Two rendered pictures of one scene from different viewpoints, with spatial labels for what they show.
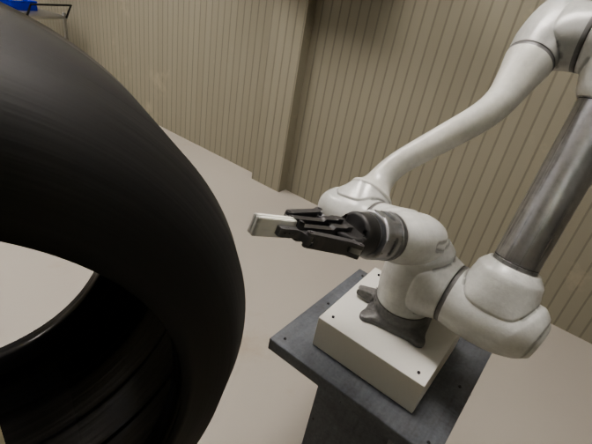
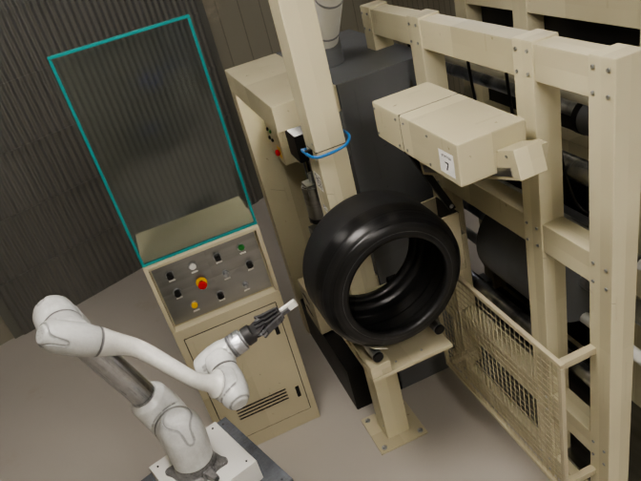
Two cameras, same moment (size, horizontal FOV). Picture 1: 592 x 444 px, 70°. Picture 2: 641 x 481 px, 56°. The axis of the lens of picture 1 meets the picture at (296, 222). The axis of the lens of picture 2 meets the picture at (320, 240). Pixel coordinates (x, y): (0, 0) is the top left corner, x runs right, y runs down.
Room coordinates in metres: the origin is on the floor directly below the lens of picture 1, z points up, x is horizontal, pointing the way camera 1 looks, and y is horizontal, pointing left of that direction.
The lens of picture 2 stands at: (2.17, 0.97, 2.55)
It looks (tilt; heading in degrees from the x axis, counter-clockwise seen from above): 30 degrees down; 204
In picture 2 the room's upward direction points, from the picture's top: 15 degrees counter-clockwise
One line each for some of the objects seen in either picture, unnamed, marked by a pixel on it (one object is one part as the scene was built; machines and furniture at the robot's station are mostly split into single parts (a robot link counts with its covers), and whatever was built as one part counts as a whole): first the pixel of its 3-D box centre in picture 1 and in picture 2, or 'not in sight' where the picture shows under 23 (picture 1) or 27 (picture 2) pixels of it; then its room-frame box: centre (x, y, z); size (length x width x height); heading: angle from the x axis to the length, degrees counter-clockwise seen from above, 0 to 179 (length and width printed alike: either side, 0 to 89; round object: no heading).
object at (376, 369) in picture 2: not in sight; (363, 345); (0.31, 0.20, 0.83); 0.36 x 0.09 x 0.06; 37
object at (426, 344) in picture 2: not in sight; (393, 339); (0.23, 0.32, 0.80); 0.37 x 0.36 x 0.02; 127
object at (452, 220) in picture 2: not in sight; (437, 238); (-0.18, 0.48, 1.05); 0.20 x 0.15 x 0.30; 37
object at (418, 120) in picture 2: not in sight; (442, 128); (0.15, 0.63, 1.71); 0.61 x 0.25 x 0.15; 37
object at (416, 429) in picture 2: not in sight; (393, 425); (0.04, 0.15, 0.01); 0.27 x 0.27 x 0.02; 37
